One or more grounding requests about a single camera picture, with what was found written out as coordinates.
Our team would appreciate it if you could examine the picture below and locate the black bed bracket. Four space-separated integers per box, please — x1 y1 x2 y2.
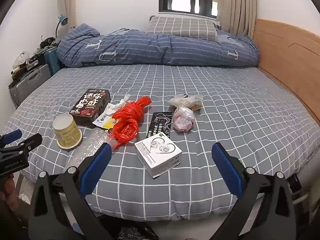
290 174 303 193

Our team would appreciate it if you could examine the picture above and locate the grey suitcase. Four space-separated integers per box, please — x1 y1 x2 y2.
9 64 52 109

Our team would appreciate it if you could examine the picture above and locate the pink clear plastic bag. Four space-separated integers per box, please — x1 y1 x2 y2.
173 106 196 133

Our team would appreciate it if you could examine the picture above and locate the white plastic appliance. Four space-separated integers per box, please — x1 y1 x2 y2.
12 51 32 68

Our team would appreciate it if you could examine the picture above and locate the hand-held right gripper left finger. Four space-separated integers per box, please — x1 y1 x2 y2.
28 142 113 240

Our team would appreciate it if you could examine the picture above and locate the black sachet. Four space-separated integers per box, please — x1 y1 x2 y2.
146 112 173 140

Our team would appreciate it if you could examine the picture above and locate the white earphone box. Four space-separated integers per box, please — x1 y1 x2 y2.
134 132 182 179

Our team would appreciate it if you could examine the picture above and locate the yellow paper cup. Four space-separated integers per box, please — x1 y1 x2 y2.
52 113 83 150

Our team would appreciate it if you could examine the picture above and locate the grey checked bed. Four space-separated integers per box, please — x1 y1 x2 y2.
2 64 320 222

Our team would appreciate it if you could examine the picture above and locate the beige curtain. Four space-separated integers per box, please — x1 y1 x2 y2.
60 0 80 29
217 0 258 40

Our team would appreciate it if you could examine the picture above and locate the white cable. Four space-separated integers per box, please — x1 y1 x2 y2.
292 191 316 205

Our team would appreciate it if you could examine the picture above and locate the red plastic bag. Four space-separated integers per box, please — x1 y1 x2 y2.
107 96 152 150

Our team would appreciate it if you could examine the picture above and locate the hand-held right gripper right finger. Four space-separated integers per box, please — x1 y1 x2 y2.
211 142 297 240

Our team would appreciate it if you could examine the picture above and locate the blue desk lamp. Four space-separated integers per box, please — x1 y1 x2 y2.
54 14 68 40

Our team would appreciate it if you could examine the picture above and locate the yellow silver snack wrapper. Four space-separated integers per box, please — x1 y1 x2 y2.
92 94 132 130

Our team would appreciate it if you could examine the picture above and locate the white plastic bag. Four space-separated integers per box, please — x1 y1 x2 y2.
168 93 204 113

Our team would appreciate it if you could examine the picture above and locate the grey checked pillow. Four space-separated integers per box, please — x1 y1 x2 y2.
146 16 218 42

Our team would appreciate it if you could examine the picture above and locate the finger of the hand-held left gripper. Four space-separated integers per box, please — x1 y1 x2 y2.
10 133 43 154
0 129 22 147

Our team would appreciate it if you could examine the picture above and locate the pile of dark items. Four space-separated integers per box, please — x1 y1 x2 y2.
10 37 60 80

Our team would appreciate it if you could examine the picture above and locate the blue striped quilt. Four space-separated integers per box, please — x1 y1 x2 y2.
56 24 260 68

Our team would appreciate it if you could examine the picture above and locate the wooden bed headboard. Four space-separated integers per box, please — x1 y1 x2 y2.
252 19 320 135

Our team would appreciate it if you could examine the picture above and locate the teal storage box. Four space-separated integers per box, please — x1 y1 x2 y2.
45 45 63 77

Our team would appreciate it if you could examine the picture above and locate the person's left hand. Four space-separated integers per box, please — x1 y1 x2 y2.
0 173 18 205

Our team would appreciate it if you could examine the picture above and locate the black trash bin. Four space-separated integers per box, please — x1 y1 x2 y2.
95 215 160 240

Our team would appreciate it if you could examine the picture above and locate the brown cookie box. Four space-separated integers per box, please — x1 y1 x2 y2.
72 89 111 128

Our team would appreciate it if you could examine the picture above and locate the clear bubble wrap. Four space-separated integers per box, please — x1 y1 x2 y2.
66 127 113 170

